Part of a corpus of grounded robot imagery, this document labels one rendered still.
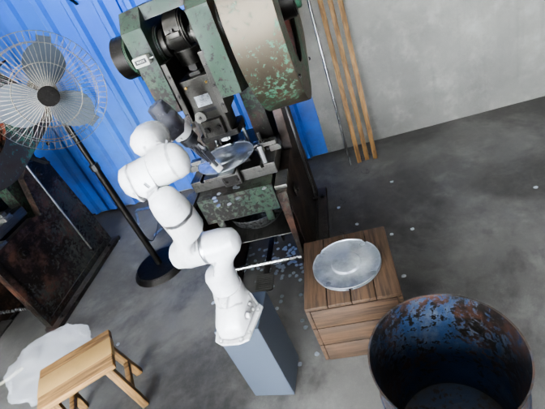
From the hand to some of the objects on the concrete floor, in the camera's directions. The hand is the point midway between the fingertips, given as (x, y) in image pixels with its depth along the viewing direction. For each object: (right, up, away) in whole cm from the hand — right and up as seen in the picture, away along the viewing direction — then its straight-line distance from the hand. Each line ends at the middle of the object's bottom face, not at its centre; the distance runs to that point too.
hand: (216, 165), depth 177 cm
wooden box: (+68, -70, +8) cm, 98 cm away
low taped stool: (-51, -116, +15) cm, 128 cm away
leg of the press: (+56, -35, +69) cm, 96 cm away
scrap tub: (+89, -96, -43) cm, 138 cm away
